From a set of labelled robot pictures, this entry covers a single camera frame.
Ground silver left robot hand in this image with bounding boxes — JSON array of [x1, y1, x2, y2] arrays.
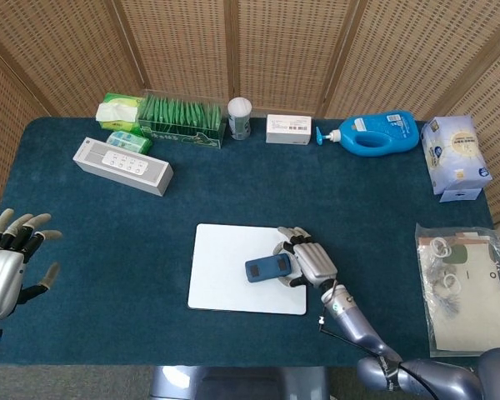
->
[[0, 207, 63, 321]]

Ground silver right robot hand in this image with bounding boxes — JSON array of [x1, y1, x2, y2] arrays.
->
[[272, 226, 339, 289]]

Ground blue board eraser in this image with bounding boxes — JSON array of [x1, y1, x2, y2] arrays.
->
[[244, 254, 293, 284]]

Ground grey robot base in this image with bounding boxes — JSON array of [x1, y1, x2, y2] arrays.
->
[[149, 365, 330, 400]]

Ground white writing board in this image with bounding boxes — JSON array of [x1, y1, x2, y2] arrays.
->
[[187, 222, 308, 317]]

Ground dark blue table mat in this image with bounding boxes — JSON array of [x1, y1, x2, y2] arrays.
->
[[0, 116, 498, 368]]

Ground small white cardboard box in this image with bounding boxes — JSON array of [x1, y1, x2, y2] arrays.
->
[[265, 113, 313, 147]]

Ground blue pump detergent bottle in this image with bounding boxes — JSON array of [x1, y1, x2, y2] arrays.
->
[[315, 111, 421, 158]]

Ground white cylindrical canister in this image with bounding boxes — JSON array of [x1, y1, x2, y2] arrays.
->
[[227, 97, 253, 142]]

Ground clear plastic bag with contents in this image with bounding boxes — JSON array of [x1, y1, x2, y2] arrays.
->
[[414, 222, 500, 358]]

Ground white rectangular speaker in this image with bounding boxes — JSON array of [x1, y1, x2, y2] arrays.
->
[[72, 137, 175, 198]]

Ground light purple tissue pack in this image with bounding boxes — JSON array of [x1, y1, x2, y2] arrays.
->
[[419, 115, 493, 196]]

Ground small green tissue pack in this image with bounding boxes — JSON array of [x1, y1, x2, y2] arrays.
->
[[106, 130, 153, 153]]

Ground clear box of green tea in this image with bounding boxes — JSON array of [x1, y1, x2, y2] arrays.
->
[[137, 88, 228, 150]]

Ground green tissue pack, tissue out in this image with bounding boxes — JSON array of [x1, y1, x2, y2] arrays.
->
[[95, 92, 145, 130]]

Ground bamboo folding screen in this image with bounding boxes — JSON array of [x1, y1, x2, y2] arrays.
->
[[0, 0, 500, 224]]

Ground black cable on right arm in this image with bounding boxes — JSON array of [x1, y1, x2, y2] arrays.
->
[[317, 279, 403, 370]]

